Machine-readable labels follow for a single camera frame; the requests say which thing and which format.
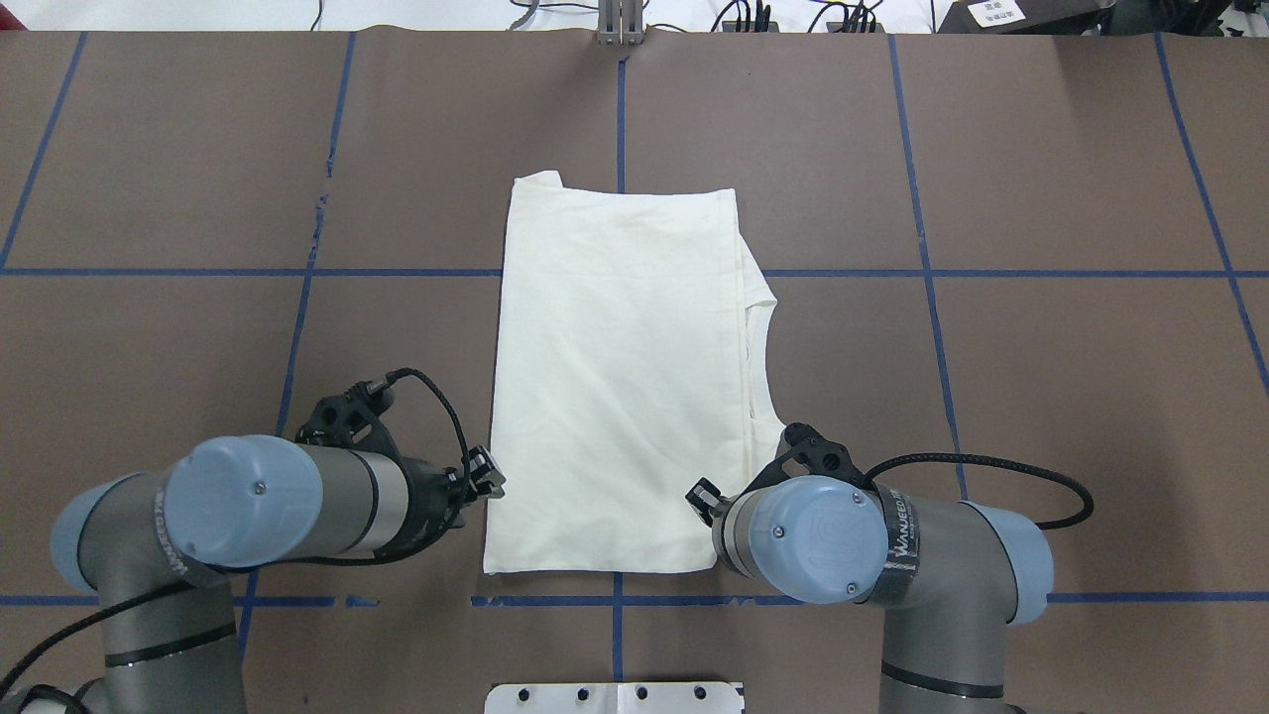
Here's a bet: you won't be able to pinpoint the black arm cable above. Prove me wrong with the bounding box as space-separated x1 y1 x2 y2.
859 451 1096 533
385 367 473 477

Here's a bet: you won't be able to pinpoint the white camera mast with base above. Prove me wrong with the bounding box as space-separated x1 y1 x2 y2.
483 681 747 713

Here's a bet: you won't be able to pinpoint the black box white label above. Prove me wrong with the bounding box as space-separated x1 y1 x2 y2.
935 1 1115 36

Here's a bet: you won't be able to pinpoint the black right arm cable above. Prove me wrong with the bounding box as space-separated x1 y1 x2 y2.
859 451 1096 533

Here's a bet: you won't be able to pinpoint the white long-sleeve printed shirt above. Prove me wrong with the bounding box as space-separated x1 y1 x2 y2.
482 171 784 574

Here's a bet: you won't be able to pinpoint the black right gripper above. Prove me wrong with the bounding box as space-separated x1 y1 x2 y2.
687 478 747 526

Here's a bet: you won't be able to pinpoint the aluminium frame post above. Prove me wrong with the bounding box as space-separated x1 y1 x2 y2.
595 0 646 46

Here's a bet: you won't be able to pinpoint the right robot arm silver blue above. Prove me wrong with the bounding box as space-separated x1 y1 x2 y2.
685 476 1055 713

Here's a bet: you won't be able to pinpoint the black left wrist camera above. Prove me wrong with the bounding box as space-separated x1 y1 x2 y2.
293 378 395 453

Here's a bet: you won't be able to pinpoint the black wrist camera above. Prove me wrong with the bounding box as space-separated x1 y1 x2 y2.
770 424 865 484
293 378 395 453

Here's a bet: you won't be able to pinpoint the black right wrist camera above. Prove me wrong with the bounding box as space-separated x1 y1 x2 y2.
770 424 865 484

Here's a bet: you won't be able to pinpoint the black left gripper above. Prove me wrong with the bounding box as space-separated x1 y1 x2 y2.
416 446 505 536

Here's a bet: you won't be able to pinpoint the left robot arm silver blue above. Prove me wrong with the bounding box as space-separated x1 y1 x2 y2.
3 435 505 713

